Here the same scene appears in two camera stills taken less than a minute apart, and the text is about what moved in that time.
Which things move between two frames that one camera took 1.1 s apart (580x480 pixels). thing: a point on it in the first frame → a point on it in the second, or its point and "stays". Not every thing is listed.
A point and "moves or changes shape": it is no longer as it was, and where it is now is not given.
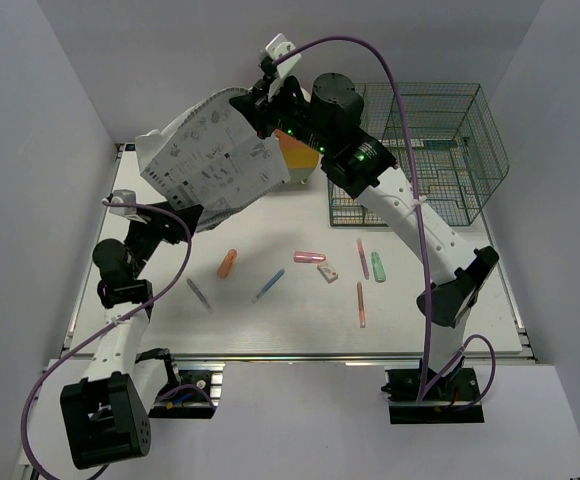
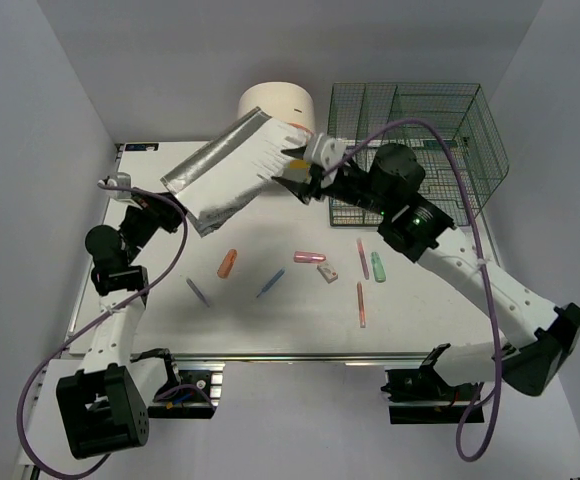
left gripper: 158,223 → 162,213
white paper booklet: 210,154 moves or changes shape
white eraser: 327,272 stays
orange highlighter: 227,263 stays
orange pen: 361,305 stays
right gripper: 259,108 → 305,192
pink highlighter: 309,257 stays
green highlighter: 378,267 stays
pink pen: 363,258 stays
